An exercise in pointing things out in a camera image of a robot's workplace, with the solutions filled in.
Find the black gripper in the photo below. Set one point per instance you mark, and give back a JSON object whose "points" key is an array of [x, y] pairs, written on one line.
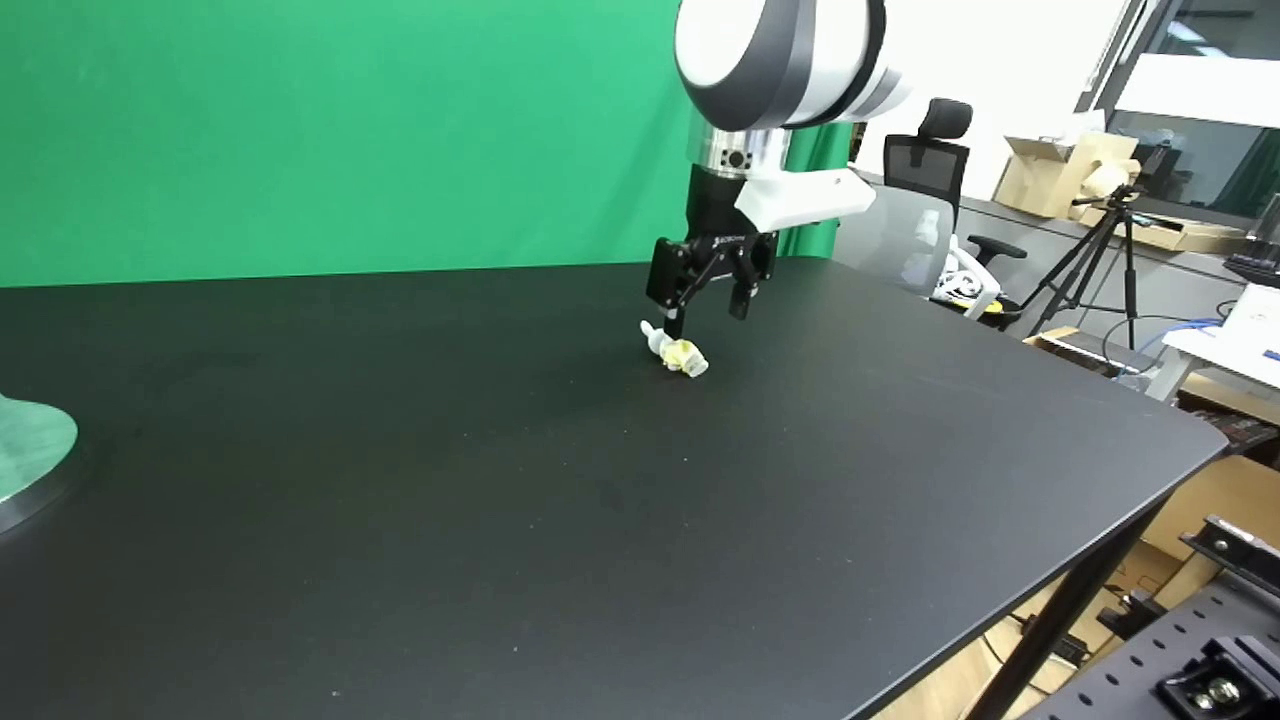
{"points": [[718, 225]]}

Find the white toy figure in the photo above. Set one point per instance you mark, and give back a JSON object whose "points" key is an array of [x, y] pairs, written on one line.
{"points": [[676, 352]]}

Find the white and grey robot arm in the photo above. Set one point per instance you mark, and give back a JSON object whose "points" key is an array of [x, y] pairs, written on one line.
{"points": [[786, 63]]}

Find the grey translucent chair back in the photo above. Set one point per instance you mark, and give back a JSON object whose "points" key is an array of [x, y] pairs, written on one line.
{"points": [[897, 240]]}

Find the black office chair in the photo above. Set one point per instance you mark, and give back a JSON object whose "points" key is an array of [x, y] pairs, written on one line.
{"points": [[935, 167]]}

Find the white patterned bag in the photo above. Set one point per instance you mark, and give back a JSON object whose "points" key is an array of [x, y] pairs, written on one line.
{"points": [[960, 283]]}

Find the open cardboard box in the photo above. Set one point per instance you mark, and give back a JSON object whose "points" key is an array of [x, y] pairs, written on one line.
{"points": [[1046, 172]]}

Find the green backdrop curtain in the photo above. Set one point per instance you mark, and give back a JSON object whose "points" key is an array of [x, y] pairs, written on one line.
{"points": [[332, 135]]}

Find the black tripod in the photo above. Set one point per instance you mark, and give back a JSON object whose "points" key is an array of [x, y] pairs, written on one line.
{"points": [[1117, 255]]}

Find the black table leg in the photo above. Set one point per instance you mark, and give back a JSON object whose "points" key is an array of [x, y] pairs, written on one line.
{"points": [[1055, 621]]}

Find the white paper box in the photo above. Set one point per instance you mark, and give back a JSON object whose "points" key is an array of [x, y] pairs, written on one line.
{"points": [[1242, 333]]}

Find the black perforated metal board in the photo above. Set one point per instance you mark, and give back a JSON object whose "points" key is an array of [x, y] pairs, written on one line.
{"points": [[1147, 660]]}

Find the black metal clamp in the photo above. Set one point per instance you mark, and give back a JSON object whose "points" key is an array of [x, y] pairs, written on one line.
{"points": [[1223, 686]]}

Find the green plate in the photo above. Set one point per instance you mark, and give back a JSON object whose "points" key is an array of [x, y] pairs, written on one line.
{"points": [[25, 447]]}

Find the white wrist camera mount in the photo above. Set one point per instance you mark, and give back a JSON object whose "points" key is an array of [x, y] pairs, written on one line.
{"points": [[807, 201]]}

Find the camera on tripod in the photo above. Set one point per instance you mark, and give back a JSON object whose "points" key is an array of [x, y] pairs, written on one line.
{"points": [[1111, 177]]}

